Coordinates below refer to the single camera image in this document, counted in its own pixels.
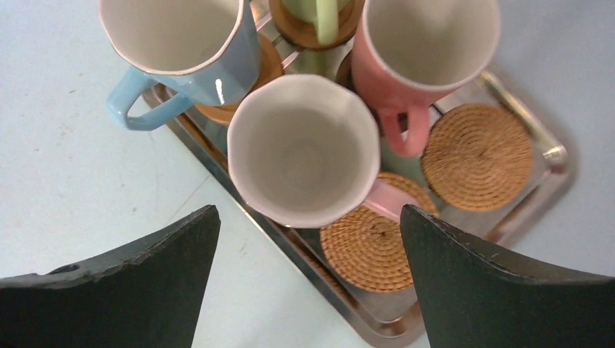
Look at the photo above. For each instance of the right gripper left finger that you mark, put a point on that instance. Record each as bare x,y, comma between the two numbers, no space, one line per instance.
146,293

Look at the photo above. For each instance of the light wood coaster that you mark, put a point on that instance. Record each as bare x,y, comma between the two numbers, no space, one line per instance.
350,19
270,69

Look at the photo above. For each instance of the dark wood coaster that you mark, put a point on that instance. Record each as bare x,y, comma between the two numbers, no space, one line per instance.
344,73

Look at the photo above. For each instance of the green cup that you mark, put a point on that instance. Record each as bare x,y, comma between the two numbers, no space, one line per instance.
315,24

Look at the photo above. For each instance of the metal tray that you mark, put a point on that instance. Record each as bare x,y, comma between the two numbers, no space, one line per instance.
394,319

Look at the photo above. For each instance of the blue mug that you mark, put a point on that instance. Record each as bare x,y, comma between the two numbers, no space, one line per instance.
180,53

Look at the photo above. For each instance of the pink cup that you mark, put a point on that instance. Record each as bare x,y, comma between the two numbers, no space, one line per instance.
305,151
408,54

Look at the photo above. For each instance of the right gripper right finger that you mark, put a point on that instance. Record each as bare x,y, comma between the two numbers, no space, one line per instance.
473,293

